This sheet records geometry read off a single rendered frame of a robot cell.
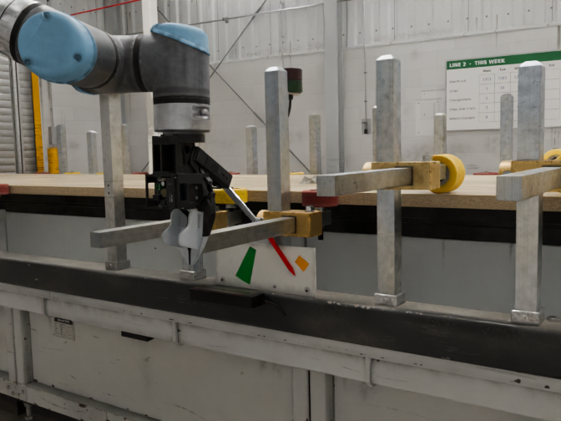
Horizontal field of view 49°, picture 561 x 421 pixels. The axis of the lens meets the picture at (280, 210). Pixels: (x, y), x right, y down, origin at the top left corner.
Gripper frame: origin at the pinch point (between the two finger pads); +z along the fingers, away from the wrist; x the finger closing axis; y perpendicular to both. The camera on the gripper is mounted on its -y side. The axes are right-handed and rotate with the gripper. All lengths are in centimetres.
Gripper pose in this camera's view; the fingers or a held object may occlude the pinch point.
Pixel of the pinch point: (194, 256)
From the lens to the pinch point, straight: 102.6
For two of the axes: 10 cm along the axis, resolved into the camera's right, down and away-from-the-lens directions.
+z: 0.1, 10.0, 0.8
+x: 8.3, 0.4, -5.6
